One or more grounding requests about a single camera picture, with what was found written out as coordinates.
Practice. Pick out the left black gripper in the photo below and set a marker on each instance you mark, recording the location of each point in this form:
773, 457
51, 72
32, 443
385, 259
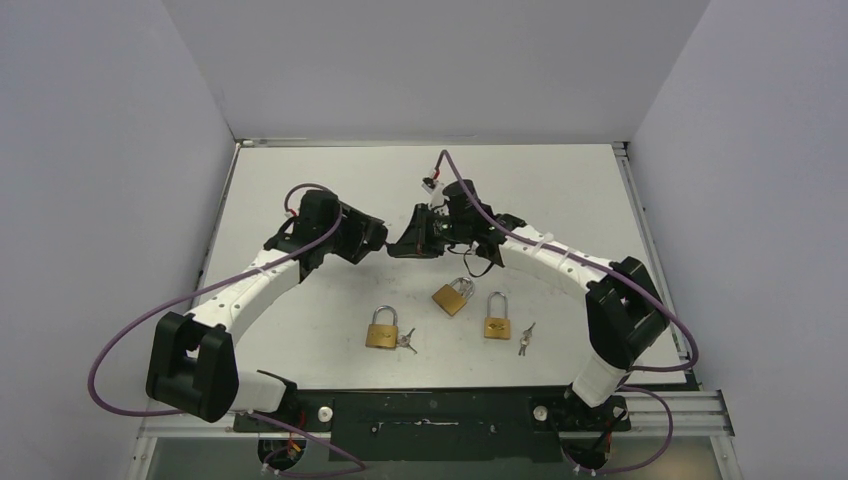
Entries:
359, 227

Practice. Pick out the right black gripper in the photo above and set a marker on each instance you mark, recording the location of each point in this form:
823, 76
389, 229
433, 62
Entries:
422, 230

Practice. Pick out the keys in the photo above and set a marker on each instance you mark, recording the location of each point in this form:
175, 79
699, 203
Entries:
466, 287
525, 339
404, 341

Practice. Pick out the brass padlock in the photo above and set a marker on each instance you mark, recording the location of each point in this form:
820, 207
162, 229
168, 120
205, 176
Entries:
448, 299
497, 325
380, 335

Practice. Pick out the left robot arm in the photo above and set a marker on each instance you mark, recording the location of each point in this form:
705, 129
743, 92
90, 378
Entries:
193, 366

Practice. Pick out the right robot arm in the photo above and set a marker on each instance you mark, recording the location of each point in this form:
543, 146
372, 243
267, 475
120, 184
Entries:
622, 307

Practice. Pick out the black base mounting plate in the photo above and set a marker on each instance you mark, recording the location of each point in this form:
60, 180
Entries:
539, 424

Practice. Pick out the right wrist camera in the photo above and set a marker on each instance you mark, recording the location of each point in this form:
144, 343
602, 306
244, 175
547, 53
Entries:
434, 187

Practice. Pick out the aluminium frame rail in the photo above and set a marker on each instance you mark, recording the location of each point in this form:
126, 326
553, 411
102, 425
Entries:
422, 141

